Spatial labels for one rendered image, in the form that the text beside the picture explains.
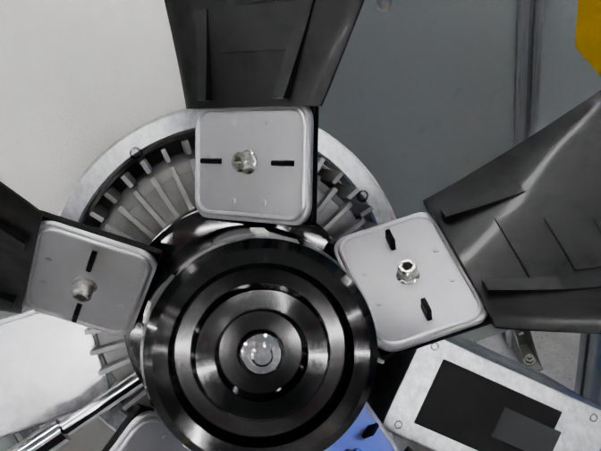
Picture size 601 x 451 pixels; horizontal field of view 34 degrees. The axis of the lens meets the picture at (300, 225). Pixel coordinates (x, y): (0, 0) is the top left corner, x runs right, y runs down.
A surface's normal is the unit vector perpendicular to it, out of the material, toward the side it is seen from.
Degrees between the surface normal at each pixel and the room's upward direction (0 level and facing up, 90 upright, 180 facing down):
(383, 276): 0
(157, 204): 46
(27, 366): 50
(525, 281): 9
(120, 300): 93
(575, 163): 6
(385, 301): 0
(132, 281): 93
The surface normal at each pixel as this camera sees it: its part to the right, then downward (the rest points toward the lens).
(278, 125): -0.67, 0.04
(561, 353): -0.14, -0.68
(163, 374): 0.38, 0.03
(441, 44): 0.29, 0.67
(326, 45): -0.50, 0.01
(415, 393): 0.14, 0.07
